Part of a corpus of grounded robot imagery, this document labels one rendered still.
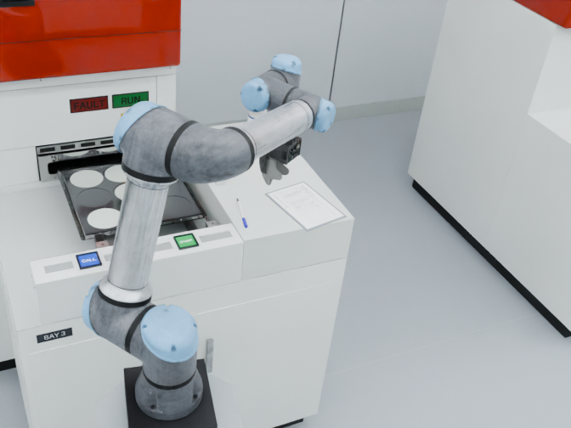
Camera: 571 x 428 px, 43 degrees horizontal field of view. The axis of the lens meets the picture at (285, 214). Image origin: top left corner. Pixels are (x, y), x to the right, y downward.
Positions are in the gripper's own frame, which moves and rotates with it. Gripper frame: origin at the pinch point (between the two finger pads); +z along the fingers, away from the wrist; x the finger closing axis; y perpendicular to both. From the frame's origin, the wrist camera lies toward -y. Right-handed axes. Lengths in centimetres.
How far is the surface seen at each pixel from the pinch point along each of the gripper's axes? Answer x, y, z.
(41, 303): -53, -31, 24
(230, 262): -11.8, -2.3, 22.3
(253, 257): -6.2, 1.6, 22.1
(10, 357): -21, -89, 102
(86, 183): -7, -59, 21
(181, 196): 4.9, -32.0, 20.5
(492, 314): 125, 55, 107
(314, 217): 11.9, 10.5, 14.2
